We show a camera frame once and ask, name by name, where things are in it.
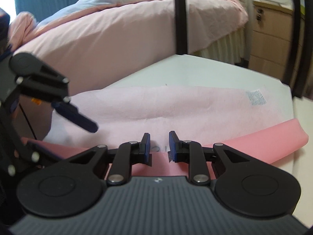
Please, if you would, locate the wooden drawer cabinet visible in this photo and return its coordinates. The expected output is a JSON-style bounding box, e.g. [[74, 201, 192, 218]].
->
[[249, 0, 293, 81]]

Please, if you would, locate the pastel pink duvet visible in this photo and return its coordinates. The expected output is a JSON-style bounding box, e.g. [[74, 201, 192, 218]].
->
[[8, 0, 156, 52]]

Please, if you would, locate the pink shopping bag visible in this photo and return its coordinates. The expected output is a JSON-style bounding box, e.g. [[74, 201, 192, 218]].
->
[[20, 85, 309, 178]]

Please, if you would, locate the bed with pink sheet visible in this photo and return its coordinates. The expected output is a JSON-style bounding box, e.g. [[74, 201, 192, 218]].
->
[[9, 0, 248, 95]]

